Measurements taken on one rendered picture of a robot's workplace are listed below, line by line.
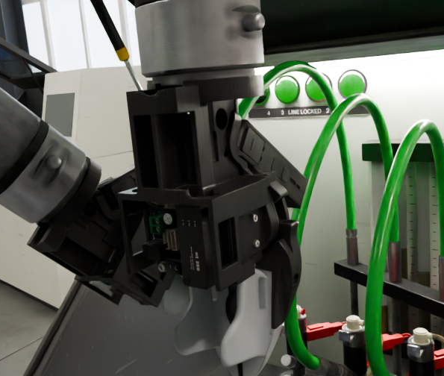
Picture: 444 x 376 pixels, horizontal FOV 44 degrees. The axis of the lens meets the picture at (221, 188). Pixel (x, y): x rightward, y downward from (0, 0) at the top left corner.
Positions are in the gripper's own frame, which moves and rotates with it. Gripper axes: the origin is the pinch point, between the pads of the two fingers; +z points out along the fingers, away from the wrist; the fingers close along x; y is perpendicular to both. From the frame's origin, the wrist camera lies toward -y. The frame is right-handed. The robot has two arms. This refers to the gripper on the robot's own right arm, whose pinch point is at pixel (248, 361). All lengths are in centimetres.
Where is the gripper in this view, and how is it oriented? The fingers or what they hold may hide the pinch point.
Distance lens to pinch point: 40.8
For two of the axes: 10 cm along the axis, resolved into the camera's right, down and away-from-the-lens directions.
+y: -5.7, 2.1, -7.9
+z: 0.9, 9.8, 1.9
